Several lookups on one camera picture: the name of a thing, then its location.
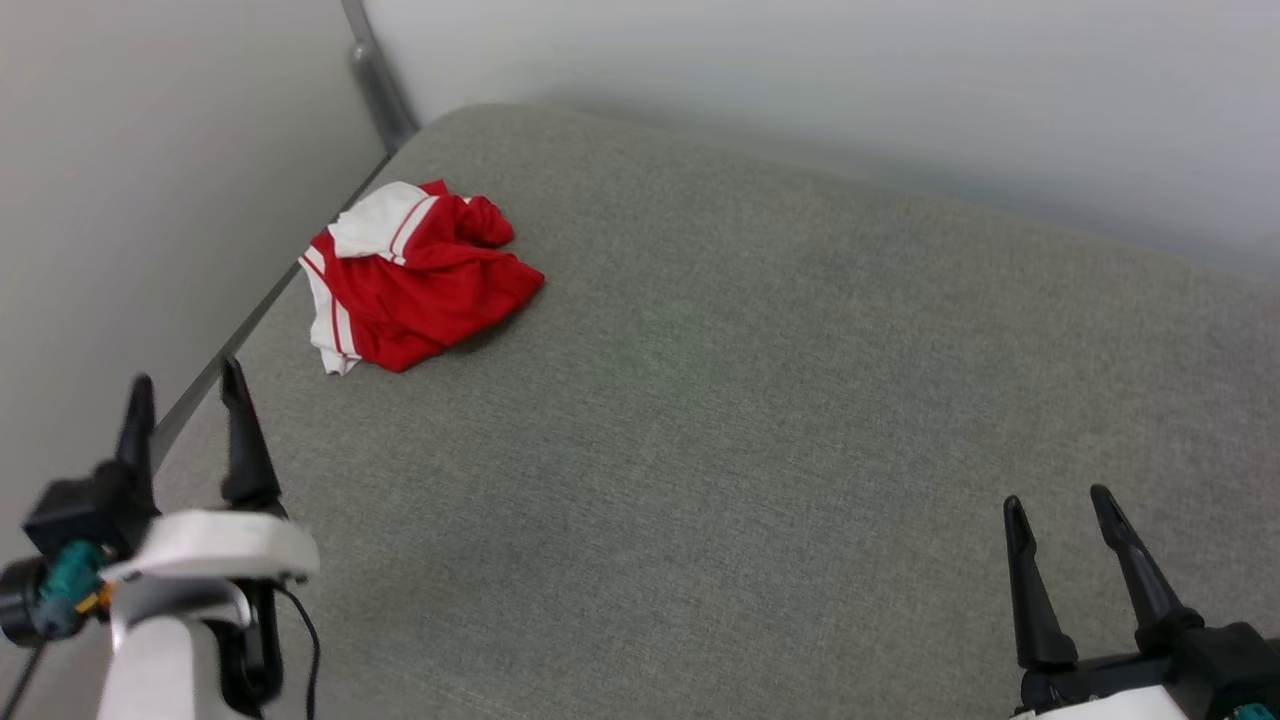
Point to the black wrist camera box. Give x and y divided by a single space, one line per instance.
70 515
1235 665

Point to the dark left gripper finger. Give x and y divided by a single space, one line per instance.
138 430
245 450

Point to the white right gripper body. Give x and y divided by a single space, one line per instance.
1100 695

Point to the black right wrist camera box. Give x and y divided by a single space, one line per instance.
1235 665

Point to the grey metal pole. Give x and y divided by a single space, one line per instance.
380 85

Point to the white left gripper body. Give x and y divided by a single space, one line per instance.
230 545

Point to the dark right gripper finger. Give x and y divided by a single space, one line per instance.
1145 590
1035 600

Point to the grey fabric sofa cushion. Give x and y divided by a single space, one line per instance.
750 450

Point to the red and white garment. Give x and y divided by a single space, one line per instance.
440 290

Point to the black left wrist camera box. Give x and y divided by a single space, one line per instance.
70 515

